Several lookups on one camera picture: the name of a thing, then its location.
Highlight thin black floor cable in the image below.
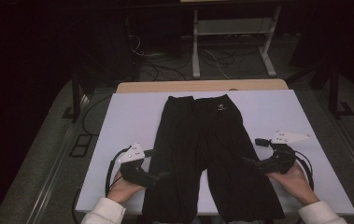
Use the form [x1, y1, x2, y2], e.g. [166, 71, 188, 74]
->
[81, 94, 113, 136]

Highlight person's left hand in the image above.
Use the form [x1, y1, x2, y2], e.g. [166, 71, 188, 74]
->
[106, 169, 146, 204]

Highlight black pants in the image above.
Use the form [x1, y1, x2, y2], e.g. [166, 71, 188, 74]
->
[140, 93, 286, 224]

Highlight dark floor outlet plate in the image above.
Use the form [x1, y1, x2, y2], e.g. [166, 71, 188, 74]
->
[69, 133, 93, 159]

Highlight wooden table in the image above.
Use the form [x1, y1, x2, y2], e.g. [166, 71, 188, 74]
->
[116, 78, 290, 94]

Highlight metal floor rail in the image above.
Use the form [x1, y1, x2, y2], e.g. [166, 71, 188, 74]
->
[332, 116, 354, 189]
[25, 92, 92, 224]

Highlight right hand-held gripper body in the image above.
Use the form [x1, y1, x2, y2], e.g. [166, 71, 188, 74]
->
[254, 130, 312, 175]

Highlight tangle of black floor cables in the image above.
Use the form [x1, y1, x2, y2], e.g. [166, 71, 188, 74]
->
[127, 34, 194, 82]

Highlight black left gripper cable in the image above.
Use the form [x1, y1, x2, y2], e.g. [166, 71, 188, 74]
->
[104, 146, 132, 197]

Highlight white metal desk frame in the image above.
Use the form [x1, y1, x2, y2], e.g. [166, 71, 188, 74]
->
[191, 6, 283, 79]

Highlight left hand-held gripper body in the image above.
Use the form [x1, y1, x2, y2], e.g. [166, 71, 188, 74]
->
[117, 142, 161, 189]

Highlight black metal stand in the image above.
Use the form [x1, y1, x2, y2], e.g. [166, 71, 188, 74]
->
[327, 60, 354, 120]
[61, 70, 85, 123]

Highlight white floor cable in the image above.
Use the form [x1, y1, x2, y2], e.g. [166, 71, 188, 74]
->
[202, 48, 231, 80]

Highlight person's right hand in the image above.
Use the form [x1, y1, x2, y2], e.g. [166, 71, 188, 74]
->
[266, 161, 320, 206]

